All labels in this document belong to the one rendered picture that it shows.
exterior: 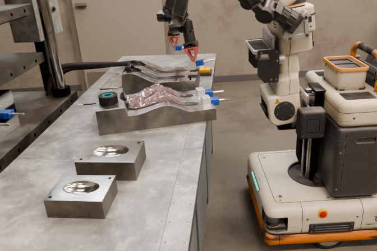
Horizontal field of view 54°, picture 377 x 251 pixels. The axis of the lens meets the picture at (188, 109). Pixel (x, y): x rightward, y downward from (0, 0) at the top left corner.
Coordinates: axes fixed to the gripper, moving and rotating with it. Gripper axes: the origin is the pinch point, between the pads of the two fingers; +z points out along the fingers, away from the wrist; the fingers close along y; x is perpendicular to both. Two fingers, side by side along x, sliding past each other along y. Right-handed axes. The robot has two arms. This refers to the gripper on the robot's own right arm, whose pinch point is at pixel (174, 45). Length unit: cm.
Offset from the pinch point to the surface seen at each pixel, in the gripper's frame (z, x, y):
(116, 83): 9, -26, 47
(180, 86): 9, 10, 55
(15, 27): -20, -83, 34
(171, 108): 8, 10, 88
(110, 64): 7.5, -38.1, 14.8
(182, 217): 16, 20, 147
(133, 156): 9, 2, 126
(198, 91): 7, 20, 68
